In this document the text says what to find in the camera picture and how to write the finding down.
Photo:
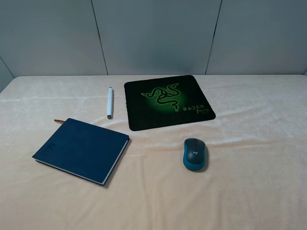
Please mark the blue grey wireless mouse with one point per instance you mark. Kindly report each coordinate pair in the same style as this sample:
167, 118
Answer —
195, 157

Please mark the cream tablecloth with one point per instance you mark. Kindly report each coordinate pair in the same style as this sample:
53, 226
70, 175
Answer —
256, 177

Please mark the black green Razer mousepad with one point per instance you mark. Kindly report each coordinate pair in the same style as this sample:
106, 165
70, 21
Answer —
164, 102

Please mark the dark blue notebook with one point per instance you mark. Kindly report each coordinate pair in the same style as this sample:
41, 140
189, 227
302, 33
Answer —
82, 149

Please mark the white marker pen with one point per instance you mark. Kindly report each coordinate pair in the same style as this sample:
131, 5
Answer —
110, 103

